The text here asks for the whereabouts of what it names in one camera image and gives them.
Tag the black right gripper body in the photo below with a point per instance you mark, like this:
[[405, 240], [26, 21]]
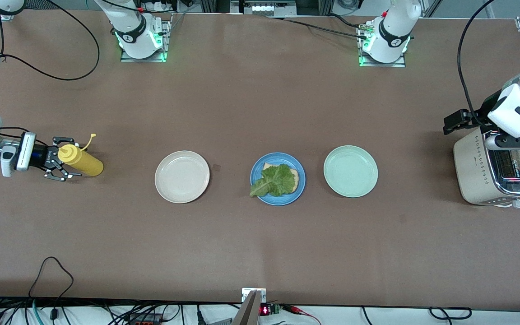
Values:
[[39, 156]]

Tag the yellow mustard squeeze bottle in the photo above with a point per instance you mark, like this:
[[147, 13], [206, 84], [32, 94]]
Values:
[[86, 164]]

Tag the green lettuce leaf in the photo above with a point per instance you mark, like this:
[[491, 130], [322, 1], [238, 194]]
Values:
[[276, 180]]

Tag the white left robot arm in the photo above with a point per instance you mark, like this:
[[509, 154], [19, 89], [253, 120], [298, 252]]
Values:
[[393, 27]]

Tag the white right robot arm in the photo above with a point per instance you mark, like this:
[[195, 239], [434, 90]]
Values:
[[129, 22]]

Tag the mint green round plate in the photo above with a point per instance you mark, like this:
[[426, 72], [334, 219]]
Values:
[[350, 171]]

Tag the beige round plate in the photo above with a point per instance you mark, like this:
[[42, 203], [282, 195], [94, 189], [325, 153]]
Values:
[[182, 177]]

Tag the blue round plate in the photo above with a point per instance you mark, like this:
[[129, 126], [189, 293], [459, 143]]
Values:
[[257, 171]]

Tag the cream chrome toaster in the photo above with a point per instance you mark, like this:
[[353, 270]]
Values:
[[470, 180]]

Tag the small red LED board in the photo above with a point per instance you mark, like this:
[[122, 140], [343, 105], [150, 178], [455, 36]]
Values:
[[265, 310]]

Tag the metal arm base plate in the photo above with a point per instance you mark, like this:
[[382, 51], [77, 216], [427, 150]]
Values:
[[142, 60], [382, 65]]

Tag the grey metal camera mount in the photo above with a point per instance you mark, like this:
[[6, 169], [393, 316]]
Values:
[[251, 311]]

